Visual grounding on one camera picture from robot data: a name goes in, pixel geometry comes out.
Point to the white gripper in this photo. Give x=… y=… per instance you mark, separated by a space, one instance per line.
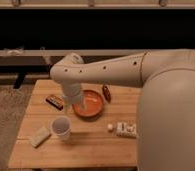
x=73 y=94

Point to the brown snack bar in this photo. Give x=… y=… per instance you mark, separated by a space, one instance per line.
x=55 y=101

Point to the orange ceramic bowl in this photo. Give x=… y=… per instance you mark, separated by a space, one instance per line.
x=94 y=104

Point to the white printed packet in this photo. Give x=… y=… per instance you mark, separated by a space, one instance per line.
x=126 y=130

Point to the wooden table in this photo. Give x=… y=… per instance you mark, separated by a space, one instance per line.
x=90 y=144

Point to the white ceramic cup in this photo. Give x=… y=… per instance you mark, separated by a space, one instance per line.
x=61 y=126

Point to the small white ball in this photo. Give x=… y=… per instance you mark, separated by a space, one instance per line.
x=110 y=127

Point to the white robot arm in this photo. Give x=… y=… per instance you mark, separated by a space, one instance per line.
x=165 y=118

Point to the dark brown packet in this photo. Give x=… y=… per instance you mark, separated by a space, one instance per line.
x=106 y=93

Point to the black table leg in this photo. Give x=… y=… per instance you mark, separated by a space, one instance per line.
x=19 y=80

